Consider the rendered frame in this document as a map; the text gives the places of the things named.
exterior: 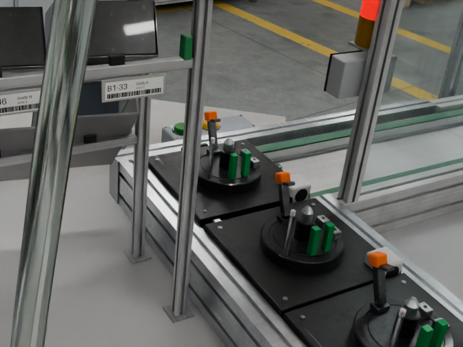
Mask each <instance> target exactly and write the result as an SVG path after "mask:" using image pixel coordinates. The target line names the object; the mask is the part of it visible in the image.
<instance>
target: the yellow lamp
mask: <svg viewBox="0 0 463 347"><path fill-rule="evenodd" d="M374 24H375V21H373V20H369V19H366V18H364V17H361V16H359V19H358V26H357V30H356V36H355V40H354V43H355V44H356V45H357V46H360V47H362V48H366V49H369V47H370V44H371V37H372V34H373V28H374Z"/></svg>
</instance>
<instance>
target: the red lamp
mask: <svg viewBox="0 0 463 347"><path fill-rule="evenodd" d="M379 1H380V0H362V5H361V9H360V16H361V17H364V18H366V19H369V20H373V21H375V18H376V15H377V11H378V5H379Z"/></svg>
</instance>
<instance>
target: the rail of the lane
mask: <svg viewBox="0 0 463 347"><path fill-rule="evenodd" d="M355 112H356V110H351V111H346V112H338V113H335V114H327V115H322V116H314V117H311V118H303V119H298V120H291V121H286V122H282V123H274V124H270V125H262V126H258V127H250V128H246V129H238V130H234V131H230V132H222V133H217V141H218V144H221V143H224V141H225V140H226V139H227V138H228V137H230V138H232V140H233V141H236V140H243V139H246V140H248V141H249V142H250V143H251V144H252V145H253V146H255V147H258V146H262V145H269V144H273V143H280V142H284V141H288V140H295V139H299V138H306V137H310V136H317V135H321V134H328V133H331V132H338V131H342V130H346V129H352V126H353V120H354V116H355ZM204 146H209V136H208V135H206V136H201V143H200V147H204ZM182 150H183V139H182V140H174V141H169V142H165V143H157V144H153V145H149V156H155V155H159V154H166V153H170V152H175V151H182ZM132 159H134V147H133V148H129V149H122V150H120V151H119V153H118V154H117V156H116V158H115V159H114V162H113V163H112V164H111V165H110V195H111V196H112V197H113V199H114V200H115V201H116V203H117V204H118V203H119V195H120V193H119V174H121V172H120V171H119V162H121V161H124V160H128V161H129V162H132Z"/></svg>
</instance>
